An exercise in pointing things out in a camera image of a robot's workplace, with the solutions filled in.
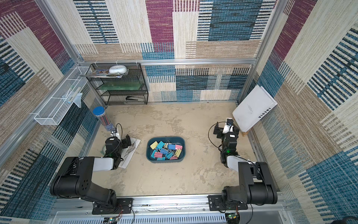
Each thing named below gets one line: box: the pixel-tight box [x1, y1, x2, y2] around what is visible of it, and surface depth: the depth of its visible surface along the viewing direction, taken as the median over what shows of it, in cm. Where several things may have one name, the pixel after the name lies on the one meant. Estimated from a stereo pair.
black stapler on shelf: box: [125, 96, 145, 101], surface depth 111 cm
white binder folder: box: [232, 84, 278, 133], surface depth 89 cm
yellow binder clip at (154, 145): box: [150, 140, 159, 150], surface depth 94 cm
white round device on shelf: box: [109, 64, 128, 76], surface depth 91 cm
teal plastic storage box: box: [145, 136, 186, 163], surface depth 92 cm
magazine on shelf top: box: [79, 69, 130, 78], surface depth 86 cm
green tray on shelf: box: [97, 81, 147, 91], surface depth 99 cm
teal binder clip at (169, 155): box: [165, 152, 174, 160], surface depth 91 cm
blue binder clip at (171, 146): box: [167, 143, 176, 151], surface depth 94 cm
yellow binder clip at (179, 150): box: [174, 145, 183, 158], surface depth 92 cm
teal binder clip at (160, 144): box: [156, 140, 166, 150], surface depth 94 cm
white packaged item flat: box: [118, 137, 142, 169], surface depth 94 cm
